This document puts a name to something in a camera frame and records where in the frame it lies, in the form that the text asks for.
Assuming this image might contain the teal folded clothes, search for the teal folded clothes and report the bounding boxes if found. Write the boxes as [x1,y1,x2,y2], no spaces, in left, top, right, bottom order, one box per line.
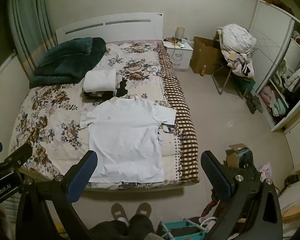
[272,99,288,117]

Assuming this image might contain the white nightstand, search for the white nightstand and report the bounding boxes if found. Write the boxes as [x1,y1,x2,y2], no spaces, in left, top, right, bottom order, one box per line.
[162,40,193,71]

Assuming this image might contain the dark green plush blanket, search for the dark green plush blanket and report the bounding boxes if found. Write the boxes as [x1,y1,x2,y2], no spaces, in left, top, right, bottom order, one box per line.
[29,37,107,89]

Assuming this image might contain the red cloth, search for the red cloth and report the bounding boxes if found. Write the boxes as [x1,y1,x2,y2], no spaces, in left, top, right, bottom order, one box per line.
[202,199,218,217]

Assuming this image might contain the grey-green curtain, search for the grey-green curtain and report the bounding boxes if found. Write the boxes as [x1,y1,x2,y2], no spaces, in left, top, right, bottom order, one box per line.
[6,0,57,78]

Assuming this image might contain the white bundled duvet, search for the white bundled duvet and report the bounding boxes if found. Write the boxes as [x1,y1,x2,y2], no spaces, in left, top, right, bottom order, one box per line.
[219,24,257,55]

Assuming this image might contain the person's right slipper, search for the person's right slipper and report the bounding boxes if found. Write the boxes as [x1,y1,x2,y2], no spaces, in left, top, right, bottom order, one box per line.
[135,202,152,217]

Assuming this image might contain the dark green plush pillow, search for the dark green plush pillow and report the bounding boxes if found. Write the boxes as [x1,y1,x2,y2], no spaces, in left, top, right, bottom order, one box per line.
[37,38,93,67]

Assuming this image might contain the person's right leg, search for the person's right leg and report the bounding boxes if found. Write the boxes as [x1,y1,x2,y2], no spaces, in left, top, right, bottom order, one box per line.
[127,214,156,240]

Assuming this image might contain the metal folding chair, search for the metal folding chair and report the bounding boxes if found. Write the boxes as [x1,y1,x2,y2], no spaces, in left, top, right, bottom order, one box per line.
[211,65,255,95]

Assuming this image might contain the white bed headboard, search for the white bed headboard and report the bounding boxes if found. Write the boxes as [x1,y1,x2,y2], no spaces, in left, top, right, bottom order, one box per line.
[55,12,164,46]

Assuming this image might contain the pink folded clothes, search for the pink folded clothes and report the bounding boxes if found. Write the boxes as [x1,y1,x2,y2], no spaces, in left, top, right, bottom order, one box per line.
[261,86,276,106]

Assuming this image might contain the white T-shirt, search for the white T-shirt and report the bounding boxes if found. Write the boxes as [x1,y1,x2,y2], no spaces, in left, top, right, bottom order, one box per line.
[79,96,177,183]

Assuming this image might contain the pair of dark shoes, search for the pair of dark shoes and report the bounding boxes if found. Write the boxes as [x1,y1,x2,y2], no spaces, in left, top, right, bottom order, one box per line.
[245,92,264,114]

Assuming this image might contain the dark green bag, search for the dark green bag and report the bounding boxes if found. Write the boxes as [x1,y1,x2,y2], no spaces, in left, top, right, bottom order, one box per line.
[231,73,256,98]

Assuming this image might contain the stack of folded clothes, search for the stack of folded clothes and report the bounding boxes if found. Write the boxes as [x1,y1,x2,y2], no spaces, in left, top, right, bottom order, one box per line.
[82,68,129,99]

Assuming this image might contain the person's left slipper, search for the person's left slipper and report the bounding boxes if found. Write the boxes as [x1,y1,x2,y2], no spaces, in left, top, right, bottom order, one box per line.
[111,203,129,224]

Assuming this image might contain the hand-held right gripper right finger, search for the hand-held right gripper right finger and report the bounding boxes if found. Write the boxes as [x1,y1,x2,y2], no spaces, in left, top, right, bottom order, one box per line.
[200,150,283,240]

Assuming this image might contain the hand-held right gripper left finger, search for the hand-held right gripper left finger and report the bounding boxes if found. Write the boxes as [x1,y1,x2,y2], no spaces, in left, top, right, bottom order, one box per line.
[15,150,98,240]

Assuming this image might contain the white wardrobe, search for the white wardrobe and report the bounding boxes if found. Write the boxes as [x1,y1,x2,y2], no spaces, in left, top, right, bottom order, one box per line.
[249,0,300,133]

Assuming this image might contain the white hanging jacket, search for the white hanging jacket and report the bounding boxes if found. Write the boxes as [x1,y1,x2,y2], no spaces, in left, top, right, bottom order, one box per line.
[285,61,300,92]

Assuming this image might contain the large cardboard box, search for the large cardboard box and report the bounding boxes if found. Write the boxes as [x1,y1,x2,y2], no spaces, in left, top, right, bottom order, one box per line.
[189,36,228,75]

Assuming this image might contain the brown checked blanket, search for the brown checked blanket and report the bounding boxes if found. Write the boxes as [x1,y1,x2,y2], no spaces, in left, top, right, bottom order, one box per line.
[156,45,200,183]

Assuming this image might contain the pile of mixed clothes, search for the pile of mixed clothes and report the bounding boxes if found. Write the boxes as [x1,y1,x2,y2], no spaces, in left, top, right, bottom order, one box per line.
[222,50,256,78]

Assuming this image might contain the small open cardboard box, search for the small open cardboard box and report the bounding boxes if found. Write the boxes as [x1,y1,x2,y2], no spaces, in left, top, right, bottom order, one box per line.
[225,143,254,169]

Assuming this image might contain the teal storage rack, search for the teal storage rack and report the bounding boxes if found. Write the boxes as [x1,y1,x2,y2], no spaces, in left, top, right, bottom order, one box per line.
[157,219,213,240]

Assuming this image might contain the bed with floral sheet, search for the bed with floral sheet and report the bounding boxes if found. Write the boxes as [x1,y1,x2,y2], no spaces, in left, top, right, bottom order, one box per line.
[9,40,200,190]

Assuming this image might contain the person's slipper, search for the person's slipper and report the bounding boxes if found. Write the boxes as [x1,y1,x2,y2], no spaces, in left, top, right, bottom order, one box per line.
[135,202,152,217]
[111,203,129,224]

